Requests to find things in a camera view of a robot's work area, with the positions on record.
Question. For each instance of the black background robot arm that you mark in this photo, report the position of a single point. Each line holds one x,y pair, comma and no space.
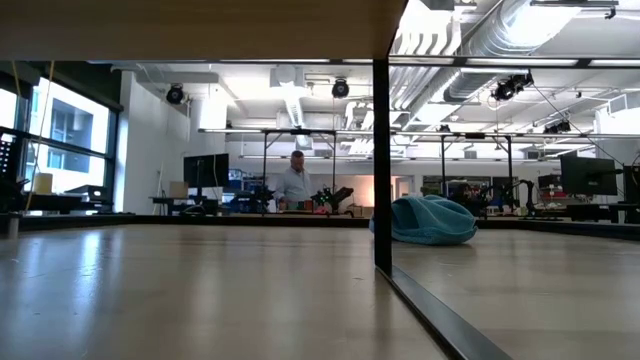
340,195

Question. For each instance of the person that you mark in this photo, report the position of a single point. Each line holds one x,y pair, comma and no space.
295,185

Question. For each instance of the black computer monitor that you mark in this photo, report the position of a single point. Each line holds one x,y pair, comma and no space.
632,184
206,171
589,176

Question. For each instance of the blue terry cloth towel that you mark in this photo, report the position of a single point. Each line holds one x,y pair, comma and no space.
430,220

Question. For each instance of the dark background desk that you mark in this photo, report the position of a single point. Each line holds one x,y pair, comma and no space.
185,202
65,202

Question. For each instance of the beige cardboard box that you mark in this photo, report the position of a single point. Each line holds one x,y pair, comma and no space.
42,183
179,190

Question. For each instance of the black ceiling mounted device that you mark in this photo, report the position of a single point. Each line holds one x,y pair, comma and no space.
507,89

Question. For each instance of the large glass window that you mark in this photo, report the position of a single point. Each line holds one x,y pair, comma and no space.
70,125

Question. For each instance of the black background rig frame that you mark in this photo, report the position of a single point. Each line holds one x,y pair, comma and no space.
475,135
300,132

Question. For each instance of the black metal rig frame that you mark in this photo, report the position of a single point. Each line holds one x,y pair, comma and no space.
150,220

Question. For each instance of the silver ventilation duct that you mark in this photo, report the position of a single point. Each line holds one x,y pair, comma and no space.
500,35

